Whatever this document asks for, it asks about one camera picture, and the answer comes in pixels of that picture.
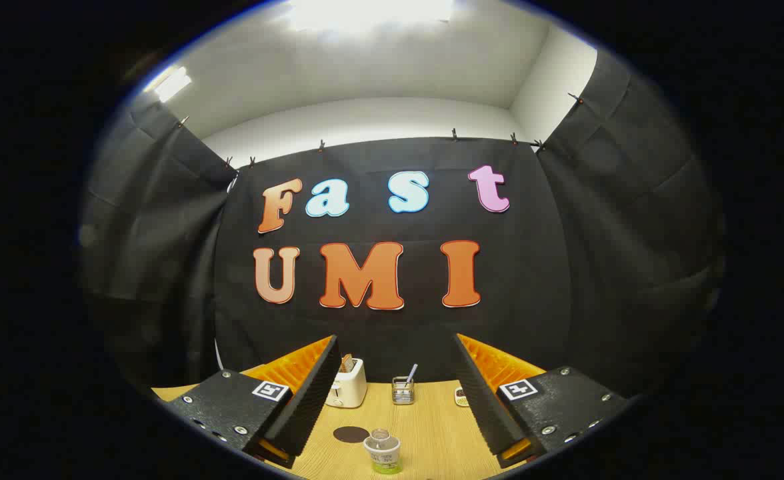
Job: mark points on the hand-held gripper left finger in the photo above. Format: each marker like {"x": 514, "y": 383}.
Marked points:
{"x": 312, "y": 400}

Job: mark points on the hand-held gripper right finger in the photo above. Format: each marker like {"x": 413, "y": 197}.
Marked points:
{"x": 482, "y": 393}

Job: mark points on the dark brown round coaster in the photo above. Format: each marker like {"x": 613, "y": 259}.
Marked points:
{"x": 348, "y": 434}

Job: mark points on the clear juice bottle white label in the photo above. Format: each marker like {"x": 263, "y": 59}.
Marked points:
{"x": 384, "y": 456}

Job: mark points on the white divided dish with beans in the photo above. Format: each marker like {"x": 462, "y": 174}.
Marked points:
{"x": 460, "y": 398}

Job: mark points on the cream white toaster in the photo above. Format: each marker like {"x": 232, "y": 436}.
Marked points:
{"x": 348, "y": 392}

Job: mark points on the toast slice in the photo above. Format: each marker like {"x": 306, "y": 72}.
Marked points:
{"x": 346, "y": 364}

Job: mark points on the wooden table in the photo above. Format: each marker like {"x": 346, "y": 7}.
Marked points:
{"x": 432, "y": 433}

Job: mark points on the black backdrop cloth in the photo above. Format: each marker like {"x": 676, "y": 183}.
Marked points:
{"x": 365, "y": 333}

